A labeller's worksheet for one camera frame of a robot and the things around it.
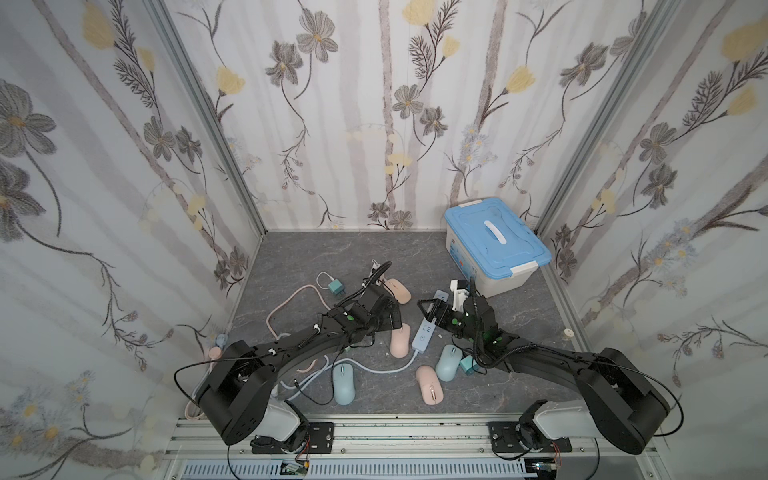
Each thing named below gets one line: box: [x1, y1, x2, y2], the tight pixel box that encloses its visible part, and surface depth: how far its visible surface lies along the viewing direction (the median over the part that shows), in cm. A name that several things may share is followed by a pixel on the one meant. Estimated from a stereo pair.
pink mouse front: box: [416, 365, 444, 406], surface depth 82 cm
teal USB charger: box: [328, 279, 346, 296], surface depth 103 cm
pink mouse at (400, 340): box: [390, 323, 411, 359], surface depth 91 cm
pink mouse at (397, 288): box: [383, 278, 412, 304], surface depth 103 cm
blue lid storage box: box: [444, 197, 552, 298], surface depth 97 cm
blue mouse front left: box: [333, 362, 356, 406], surface depth 83 cm
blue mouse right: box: [435, 344, 463, 382], surface depth 86 cm
